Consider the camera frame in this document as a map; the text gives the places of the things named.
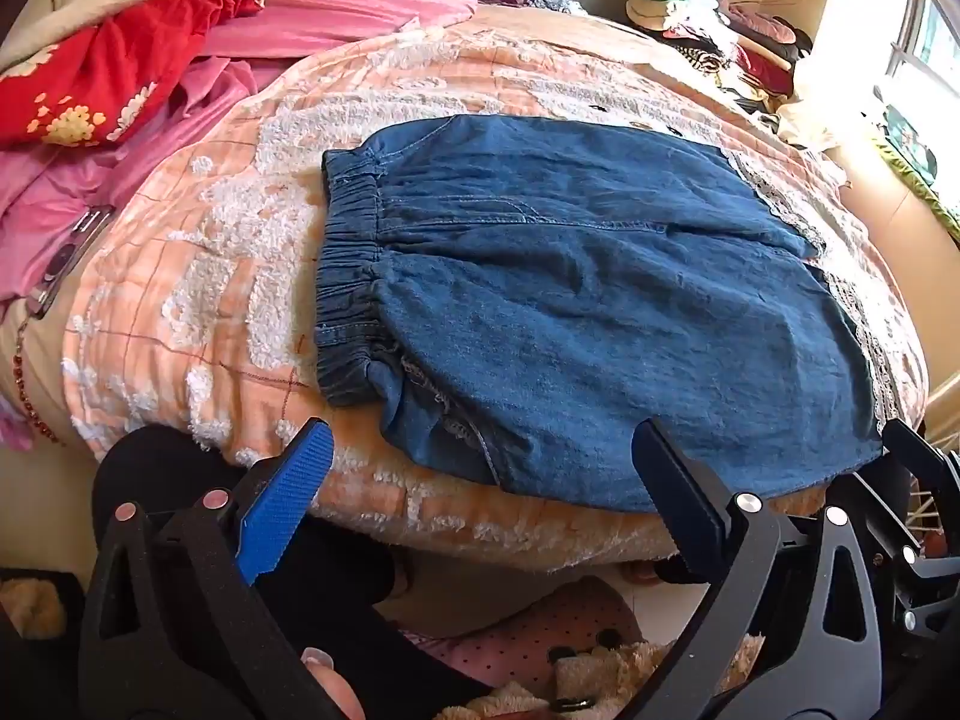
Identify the brown plush toy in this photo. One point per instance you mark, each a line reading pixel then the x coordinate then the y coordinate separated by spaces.
pixel 31 604

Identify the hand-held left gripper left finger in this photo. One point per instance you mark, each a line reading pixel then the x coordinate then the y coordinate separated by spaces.
pixel 289 495

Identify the tan plush bear slipper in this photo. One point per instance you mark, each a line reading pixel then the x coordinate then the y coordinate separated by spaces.
pixel 607 679

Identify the pink dotted slipper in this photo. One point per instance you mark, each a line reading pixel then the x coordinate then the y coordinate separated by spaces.
pixel 517 630

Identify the person's leg in black trousers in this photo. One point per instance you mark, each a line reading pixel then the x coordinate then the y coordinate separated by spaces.
pixel 352 600

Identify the peach snowman blanket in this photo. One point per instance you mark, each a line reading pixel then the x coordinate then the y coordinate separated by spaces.
pixel 225 292

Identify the blue denim pants lace trim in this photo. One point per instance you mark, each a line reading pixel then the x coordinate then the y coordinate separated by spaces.
pixel 585 300

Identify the green windowsill cloth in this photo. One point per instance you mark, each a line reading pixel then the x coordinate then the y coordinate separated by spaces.
pixel 926 180

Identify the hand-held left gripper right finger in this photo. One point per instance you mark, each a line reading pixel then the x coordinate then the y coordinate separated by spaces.
pixel 686 499

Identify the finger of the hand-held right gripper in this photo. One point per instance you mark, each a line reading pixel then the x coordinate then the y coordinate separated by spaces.
pixel 926 585
pixel 919 454

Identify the red floral cloth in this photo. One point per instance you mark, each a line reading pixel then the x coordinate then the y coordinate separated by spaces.
pixel 105 67

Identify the beige bed sheet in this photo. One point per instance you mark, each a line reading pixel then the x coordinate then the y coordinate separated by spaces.
pixel 34 349

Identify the teal patterned bag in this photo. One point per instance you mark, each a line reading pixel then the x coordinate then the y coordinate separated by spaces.
pixel 911 146

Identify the black framed window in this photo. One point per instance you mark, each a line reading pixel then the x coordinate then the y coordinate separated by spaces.
pixel 926 37

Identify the cream curtain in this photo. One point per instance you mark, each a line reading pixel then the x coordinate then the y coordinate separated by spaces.
pixel 840 52

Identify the pile of folded clothes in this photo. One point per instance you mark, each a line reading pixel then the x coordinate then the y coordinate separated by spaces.
pixel 720 37

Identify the pink quilt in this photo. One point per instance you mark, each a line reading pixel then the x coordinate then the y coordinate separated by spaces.
pixel 315 7

